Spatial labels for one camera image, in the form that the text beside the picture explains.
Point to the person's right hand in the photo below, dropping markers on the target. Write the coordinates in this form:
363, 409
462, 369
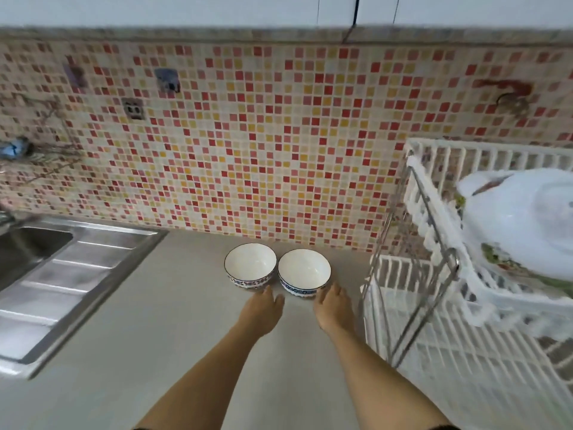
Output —
332, 309

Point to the person's left hand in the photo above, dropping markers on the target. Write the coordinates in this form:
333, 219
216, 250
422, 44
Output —
263, 312

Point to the person's left fingers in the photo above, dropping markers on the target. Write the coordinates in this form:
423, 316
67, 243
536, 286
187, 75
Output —
274, 296

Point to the person's right fingers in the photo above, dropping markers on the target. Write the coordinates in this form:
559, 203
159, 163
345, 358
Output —
326, 295

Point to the person's right forearm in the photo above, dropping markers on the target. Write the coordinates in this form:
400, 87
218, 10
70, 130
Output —
380, 380

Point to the person's left forearm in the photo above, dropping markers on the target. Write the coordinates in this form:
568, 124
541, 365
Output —
201, 376

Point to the white bowl blue patterned rim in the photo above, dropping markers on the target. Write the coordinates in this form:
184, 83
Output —
304, 273

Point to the white bowl red blue rim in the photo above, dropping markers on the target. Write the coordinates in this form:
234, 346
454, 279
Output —
250, 266

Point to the white plastic dish rack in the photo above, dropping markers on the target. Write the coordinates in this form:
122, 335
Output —
470, 308

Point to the white floral plate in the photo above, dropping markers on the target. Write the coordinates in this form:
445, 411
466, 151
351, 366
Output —
523, 223

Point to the stainless steel sink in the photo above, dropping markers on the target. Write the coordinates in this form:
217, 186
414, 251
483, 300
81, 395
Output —
58, 282

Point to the blue scrubber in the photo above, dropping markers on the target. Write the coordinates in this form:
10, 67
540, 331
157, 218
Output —
15, 146

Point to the metal dish rack frame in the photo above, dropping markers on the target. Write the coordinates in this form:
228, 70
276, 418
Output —
416, 273

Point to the beige wall socket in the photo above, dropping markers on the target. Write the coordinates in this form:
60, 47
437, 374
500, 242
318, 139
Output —
131, 108

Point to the grey wall hook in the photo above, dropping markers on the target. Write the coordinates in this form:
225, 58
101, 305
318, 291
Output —
168, 80

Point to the round metal wall fitting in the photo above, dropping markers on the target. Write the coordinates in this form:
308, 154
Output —
514, 102

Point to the metal wall hook rack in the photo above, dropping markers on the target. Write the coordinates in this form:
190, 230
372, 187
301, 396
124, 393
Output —
40, 143

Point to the white wall cabinet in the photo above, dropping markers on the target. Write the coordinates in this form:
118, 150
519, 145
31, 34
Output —
286, 11

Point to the purple wall hook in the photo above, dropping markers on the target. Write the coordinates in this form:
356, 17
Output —
75, 75

